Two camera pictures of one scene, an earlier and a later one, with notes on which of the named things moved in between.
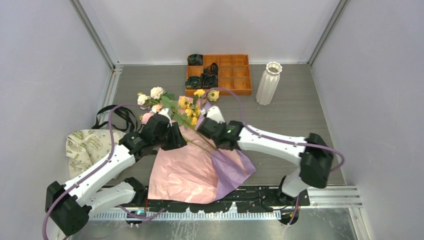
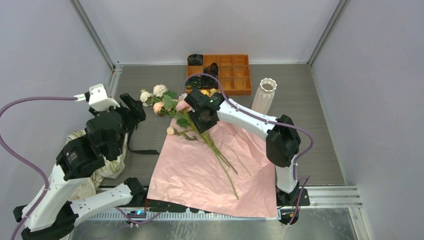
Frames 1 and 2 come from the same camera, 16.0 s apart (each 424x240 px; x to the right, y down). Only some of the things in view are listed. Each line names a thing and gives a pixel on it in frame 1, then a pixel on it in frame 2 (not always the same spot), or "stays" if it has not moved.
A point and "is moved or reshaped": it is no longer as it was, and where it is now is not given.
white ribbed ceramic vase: [268, 83] is moved or reshaped
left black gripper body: [170, 140] to [132, 116]
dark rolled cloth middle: [212, 69] stays
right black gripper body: [217, 145] to [200, 122]
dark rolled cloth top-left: [195, 59] stays
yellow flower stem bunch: [192, 110] is moved or reshaped
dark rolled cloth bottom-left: [193, 82] stays
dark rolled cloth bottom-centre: [208, 81] stays
